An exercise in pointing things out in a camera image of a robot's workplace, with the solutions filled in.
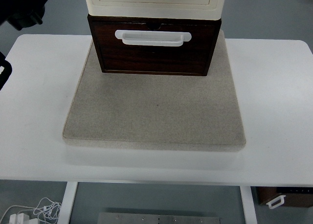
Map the white cable bundle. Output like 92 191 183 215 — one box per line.
0 197 62 224

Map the beige fabric pad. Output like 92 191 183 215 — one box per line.
63 32 246 151

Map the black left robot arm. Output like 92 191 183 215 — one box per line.
0 0 48 31

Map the white drawer handle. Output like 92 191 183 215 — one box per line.
115 30 192 47

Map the white table leg right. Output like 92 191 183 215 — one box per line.
240 186 257 224

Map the wooden box with white handle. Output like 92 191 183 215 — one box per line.
256 186 313 209

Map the cream upper cabinet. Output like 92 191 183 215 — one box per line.
86 0 224 21

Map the white table leg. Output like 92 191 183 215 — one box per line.
240 186 257 224
57 182 78 224

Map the white power adapter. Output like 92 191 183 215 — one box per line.
9 213 29 224

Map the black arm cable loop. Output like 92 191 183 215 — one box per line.
0 51 13 91

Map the white table leg left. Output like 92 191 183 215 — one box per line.
57 182 78 224

